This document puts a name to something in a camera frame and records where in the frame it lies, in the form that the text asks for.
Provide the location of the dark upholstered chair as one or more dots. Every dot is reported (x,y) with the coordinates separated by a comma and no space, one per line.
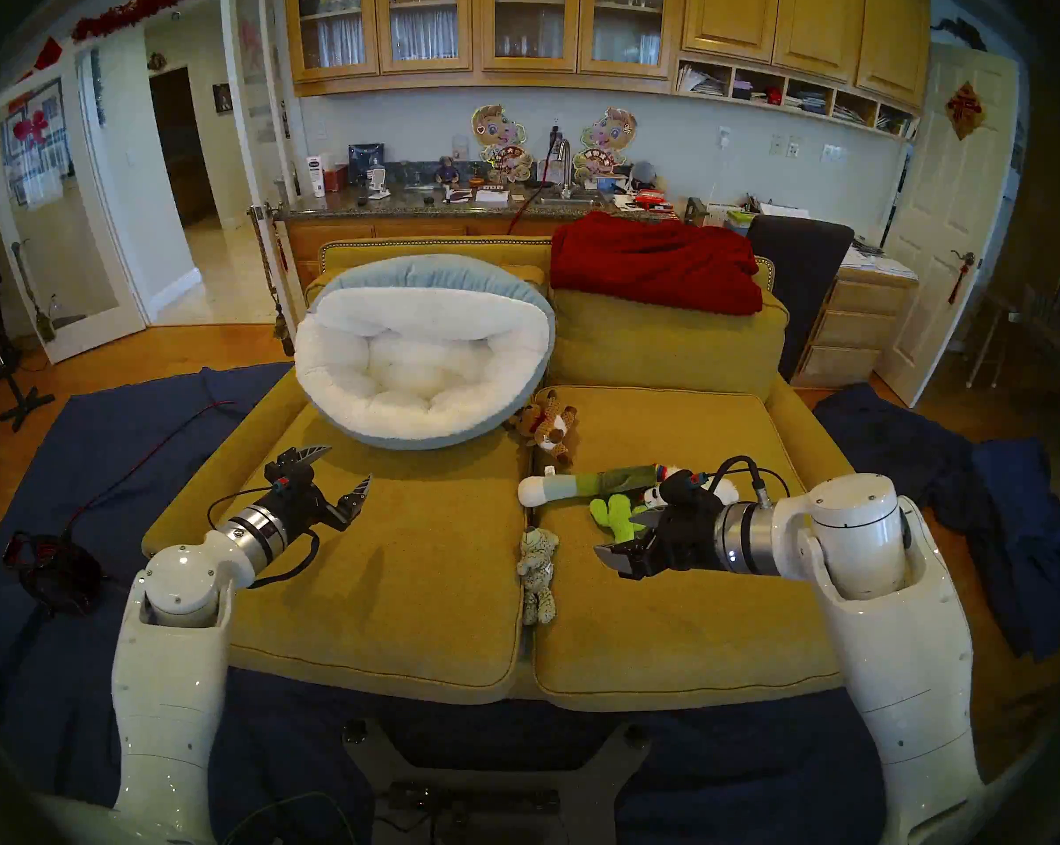
(798,271)

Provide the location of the green cactus plush toy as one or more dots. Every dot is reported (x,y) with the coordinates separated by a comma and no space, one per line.
(618,518)

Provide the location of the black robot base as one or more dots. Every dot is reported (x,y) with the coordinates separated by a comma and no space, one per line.
(380,768)

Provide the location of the small framed hall picture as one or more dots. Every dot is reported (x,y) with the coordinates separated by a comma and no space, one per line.
(223,98)

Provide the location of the white lotion bottle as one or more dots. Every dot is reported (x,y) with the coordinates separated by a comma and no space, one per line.
(317,179)

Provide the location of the red tinsel garland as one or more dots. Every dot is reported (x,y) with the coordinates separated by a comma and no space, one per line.
(143,5)

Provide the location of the chrome faucet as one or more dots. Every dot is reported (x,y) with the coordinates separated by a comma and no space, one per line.
(566,179)

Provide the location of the green bottle plush toy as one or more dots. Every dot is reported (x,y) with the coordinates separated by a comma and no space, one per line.
(574,485)

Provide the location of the yellow sofa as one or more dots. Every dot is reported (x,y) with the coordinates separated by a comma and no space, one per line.
(820,438)

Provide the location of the white and blue dog bed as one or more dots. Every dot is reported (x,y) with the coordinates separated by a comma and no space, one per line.
(424,324)

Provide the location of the white panel door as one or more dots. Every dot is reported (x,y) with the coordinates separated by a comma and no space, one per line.
(943,201)

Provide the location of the granite counter with wood base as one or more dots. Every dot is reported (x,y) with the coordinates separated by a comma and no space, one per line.
(358,231)

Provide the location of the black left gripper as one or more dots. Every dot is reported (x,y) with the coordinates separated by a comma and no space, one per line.
(305,510)

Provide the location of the wooden drawer cabinet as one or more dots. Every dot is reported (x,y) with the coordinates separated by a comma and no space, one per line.
(851,331)

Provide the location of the dark blue box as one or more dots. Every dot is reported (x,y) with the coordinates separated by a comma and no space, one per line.
(367,161)

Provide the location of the stack of papers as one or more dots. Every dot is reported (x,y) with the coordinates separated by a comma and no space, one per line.
(877,265)

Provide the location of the blue floor cloth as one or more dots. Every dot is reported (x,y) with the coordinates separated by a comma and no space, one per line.
(116,429)

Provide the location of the white glass french door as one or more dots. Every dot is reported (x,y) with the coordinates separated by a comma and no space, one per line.
(241,104)
(99,340)

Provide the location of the red paper wall decoration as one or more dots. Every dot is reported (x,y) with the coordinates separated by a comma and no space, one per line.
(48,55)

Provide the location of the cartoon child wall decoration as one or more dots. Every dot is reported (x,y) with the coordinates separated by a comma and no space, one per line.
(499,139)
(607,139)

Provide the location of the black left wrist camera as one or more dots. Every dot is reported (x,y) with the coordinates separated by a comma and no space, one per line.
(288,478)

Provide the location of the brown reindeer plush toy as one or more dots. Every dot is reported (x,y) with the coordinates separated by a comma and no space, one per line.
(547,425)

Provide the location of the wooden wall cabinets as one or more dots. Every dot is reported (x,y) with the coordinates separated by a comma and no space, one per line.
(732,16)

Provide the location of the dark blue blanket heap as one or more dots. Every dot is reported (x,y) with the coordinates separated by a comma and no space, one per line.
(1014,518)

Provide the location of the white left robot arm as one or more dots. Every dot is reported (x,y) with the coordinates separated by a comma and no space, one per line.
(173,694)

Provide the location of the white fluffy plush toy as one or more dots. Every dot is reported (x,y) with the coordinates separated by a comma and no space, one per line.
(658,497)

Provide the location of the red knot door decoration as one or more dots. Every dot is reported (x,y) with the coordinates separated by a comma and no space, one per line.
(31,128)

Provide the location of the black wall decoration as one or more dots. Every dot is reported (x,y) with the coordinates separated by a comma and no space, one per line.
(961,32)

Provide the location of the red blanket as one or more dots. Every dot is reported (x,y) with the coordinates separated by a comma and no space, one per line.
(649,267)

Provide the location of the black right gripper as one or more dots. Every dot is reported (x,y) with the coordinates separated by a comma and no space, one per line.
(684,540)

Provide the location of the red diamond door ornament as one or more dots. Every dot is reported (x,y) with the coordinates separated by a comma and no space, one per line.
(965,110)

